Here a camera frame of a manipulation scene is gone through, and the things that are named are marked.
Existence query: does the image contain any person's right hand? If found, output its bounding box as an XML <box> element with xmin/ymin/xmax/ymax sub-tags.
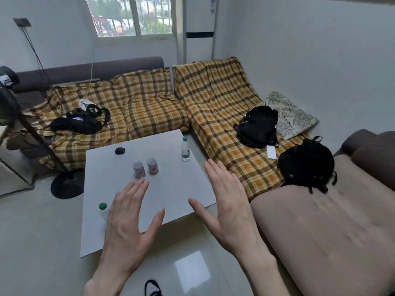
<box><xmin>188</xmin><ymin>159</ymin><xmax>274</xmax><ymax>269</ymax></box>

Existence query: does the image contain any person's left hand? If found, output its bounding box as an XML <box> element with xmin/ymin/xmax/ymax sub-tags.
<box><xmin>94</xmin><ymin>178</ymin><xmax>166</xmax><ymax>279</ymax></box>

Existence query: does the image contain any person's left forearm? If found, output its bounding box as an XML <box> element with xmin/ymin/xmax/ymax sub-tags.
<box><xmin>83</xmin><ymin>266</ymin><xmax>131</xmax><ymax>296</ymax></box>

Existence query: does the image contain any person's right forearm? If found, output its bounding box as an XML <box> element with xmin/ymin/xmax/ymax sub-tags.
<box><xmin>239</xmin><ymin>253</ymin><xmax>292</xmax><ymax>296</ymax></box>

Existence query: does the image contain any clear green-capped bottle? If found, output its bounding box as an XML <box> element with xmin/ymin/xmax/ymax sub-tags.
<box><xmin>98</xmin><ymin>202</ymin><xmax>109</xmax><ymax>227</ymax></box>

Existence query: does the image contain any white paper sheet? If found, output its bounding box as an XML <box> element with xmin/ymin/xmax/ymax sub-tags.
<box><xmin>80</xmin><ymin>129</ymin><xmax>217</xmax><ymax>259</ymax></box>

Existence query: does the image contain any water bottle with white label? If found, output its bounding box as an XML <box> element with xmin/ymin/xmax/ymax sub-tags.
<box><xmin>181</xmin><ymin>136</ymin><xmax>191</xmax><ymax>162</ymax></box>

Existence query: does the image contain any black floor fan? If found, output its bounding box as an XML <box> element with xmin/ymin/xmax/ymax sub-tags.
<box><xmin>0</xmin><ymin>66</ymin><xmax>86</xmax><ymax>200</ymax></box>

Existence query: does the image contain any small black backpack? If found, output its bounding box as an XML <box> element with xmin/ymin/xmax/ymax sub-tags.
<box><xmin>233</xmin><ymin>105</ymin><xmax>280</xmax><ymax>149</ymax></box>

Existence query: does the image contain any large black backpack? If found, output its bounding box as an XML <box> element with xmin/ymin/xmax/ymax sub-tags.
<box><xmin>277</xmin><ymin>136</ymin><xmax>338</xmax><ymax>194</ymax></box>

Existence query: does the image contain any yellow plaid sofa cover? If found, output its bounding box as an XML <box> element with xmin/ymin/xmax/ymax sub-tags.
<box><xmin>172</xmin><ymin>57</ymin><xmax>310</xmax><ymax>201</ymax></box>
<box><xmin>22</xmin><ymin>68</ymin><xmax>191</xmax><ymax>172</ymax></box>

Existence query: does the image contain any flat black bag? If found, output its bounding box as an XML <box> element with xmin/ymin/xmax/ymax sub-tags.
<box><xmin>49</xmin><ymin>105</ymin><xmax>112</xmax><ymax>135</ymax></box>

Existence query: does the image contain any floral print pillow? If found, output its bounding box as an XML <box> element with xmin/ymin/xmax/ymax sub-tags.
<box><xmin>261</xmin><ymin>91</ymin><xmax>319</xmax><ymax>141</ymax></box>

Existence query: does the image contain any beige sofa cover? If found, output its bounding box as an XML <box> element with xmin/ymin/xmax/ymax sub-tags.
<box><xmin>250</xmin><ymin>155</ymin><xmax>395</xmax><ymax>296</ymax></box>

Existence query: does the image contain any white plastic bag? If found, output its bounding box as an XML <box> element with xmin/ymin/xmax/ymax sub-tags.
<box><xmin>78</xmin><ymin>99</ymin><xmax>100</xmax><ymax>112</ymax></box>

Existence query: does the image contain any dark brown sofa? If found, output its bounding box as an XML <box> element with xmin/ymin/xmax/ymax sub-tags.
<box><xmin>6</xmin><ymin>56</ymin><xmax>165</xmax><ymax>170</ymax></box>

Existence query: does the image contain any white standing air conditioner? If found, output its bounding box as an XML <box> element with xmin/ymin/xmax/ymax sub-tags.
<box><xmin>181</xmin><ymin>0</ymin><xmax>219</xmax><ymax>64</ymax></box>

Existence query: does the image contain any black strap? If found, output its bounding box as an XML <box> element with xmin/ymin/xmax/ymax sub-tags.
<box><xmin>144</xmin><ymin>279</ymin><xmax>163</xmax><ymax>296</ymax></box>

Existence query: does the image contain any metal frame side table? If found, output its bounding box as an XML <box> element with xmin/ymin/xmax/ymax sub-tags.
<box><xmin>0</xmin><ymin>126</ymin><xmax>35</xmax><ymax>199</ymax></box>

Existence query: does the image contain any thin white cable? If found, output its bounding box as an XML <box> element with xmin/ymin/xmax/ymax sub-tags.
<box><xmin>52</xmin><ymin>63</ymin><xmax>101</xmax><ymax>87</ymax></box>

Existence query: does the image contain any black power cable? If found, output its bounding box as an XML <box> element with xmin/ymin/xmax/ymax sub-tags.
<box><xmin>20</xmin><ymin>26</ymin><xmax>50</xmax><ymax>87</ymax></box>

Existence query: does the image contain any window with white frame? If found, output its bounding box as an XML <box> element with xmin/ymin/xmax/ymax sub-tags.
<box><xmin>84</xmin><ymin>0</ymin><xmax>176</xmax><ymax>39</ymax></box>

